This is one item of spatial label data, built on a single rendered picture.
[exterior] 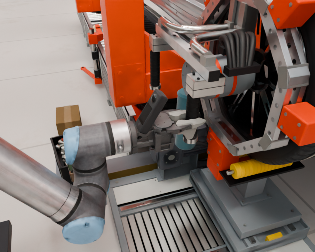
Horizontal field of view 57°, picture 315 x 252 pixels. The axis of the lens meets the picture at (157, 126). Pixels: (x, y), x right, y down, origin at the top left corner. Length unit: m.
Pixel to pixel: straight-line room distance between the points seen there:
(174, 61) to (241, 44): 0.71
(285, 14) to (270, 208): 0.90
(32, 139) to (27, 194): 1.62
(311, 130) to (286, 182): 1.16
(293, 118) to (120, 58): 0.81
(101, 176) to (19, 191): 0.23
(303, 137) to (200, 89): 0.27
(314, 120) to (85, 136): 0.55
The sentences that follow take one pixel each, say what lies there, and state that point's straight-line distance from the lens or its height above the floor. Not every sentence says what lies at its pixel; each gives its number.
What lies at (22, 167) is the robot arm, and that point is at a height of 0.87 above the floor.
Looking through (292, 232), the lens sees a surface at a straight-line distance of 1.47.
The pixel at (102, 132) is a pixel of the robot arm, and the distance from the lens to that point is 0.73.
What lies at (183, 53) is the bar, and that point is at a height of 0.97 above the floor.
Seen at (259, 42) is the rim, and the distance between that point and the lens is 1.05.
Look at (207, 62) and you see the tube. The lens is 0.73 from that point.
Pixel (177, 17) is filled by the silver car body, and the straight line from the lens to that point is 1.96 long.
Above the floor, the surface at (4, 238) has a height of 0.30.
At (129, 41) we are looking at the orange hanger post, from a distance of 1.32.
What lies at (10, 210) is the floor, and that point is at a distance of 1.81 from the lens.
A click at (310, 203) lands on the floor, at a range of 1.86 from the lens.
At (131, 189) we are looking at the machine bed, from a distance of 1.63.
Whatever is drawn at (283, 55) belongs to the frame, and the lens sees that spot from 0.80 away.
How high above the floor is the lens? 1.27
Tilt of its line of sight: 35 degrees down
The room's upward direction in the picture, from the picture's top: straight up
